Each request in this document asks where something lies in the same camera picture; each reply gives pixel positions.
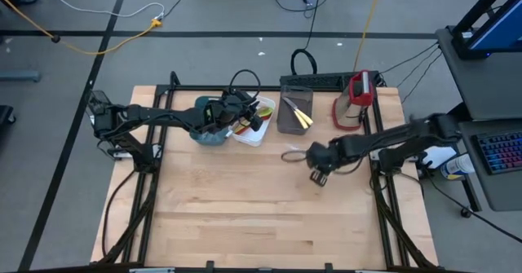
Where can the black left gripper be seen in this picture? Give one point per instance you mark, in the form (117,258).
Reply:
(224,116)

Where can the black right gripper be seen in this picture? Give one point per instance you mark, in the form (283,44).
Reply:
(322,155)

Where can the red silicone spoon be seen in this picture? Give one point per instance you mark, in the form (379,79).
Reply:
(241,129)

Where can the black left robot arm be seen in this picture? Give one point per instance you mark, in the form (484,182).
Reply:
(163,116)

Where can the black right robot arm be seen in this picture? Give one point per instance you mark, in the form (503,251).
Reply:
(387,140)

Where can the teal plastic bin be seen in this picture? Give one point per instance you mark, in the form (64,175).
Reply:
(208,139)

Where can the white plastic bin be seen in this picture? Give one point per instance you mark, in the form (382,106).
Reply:
(255,138)

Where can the grey plastic bin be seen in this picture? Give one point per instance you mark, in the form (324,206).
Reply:
(287,122)

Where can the white card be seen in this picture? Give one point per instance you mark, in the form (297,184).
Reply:
(438,159)

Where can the grey side desk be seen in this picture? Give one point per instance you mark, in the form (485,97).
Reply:
(481,89)

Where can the backlit computer keyboard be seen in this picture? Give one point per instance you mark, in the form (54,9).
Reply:
(501,152)

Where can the grey keyboard desk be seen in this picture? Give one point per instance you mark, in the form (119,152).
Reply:
(501,191)

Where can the grey furniture foot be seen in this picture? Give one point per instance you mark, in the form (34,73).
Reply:
(20,76)

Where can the black monitor stand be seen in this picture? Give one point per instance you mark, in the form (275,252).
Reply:
(481,8)

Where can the black caster foot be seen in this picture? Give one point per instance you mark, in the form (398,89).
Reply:
(6,116)

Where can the computer monitor blue screen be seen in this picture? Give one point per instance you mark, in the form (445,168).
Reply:
(501,28)

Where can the black metal table frame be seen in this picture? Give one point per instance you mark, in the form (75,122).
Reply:
(183,88)

